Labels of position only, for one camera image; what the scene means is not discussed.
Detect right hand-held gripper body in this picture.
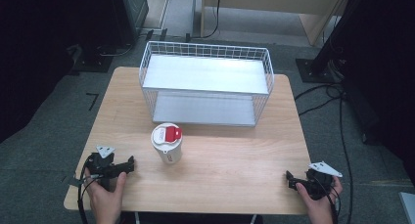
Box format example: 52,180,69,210
294,160,344,201

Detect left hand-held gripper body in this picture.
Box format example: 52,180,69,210
85,145,130,191

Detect person's right hand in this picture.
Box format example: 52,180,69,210
296,177,344,216

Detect person's left hand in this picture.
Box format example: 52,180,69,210
83,167,128,214

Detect white cup with red lid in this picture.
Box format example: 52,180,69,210
150,122,183,165

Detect white flat panel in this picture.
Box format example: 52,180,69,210
397,191,415,224

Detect black metal stand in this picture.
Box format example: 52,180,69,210
295,0,363,85

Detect dark cabinet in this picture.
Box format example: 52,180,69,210
110,0,150,46

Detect light wooden furniture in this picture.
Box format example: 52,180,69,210
200,0,352,48

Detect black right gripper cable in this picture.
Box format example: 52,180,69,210
321,181,341,224

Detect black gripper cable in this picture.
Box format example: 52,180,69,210
321,181,341,224
76,157,99,224

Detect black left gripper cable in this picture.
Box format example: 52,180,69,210
76,157,99,224

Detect black floor cable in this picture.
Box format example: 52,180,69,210
294,82,355,224

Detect black stand base plate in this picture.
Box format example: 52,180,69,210
71,43,115,74

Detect white wire shelf rack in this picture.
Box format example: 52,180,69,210
138,40,275,128

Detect black hanging cable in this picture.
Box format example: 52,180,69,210
185,0,223,42

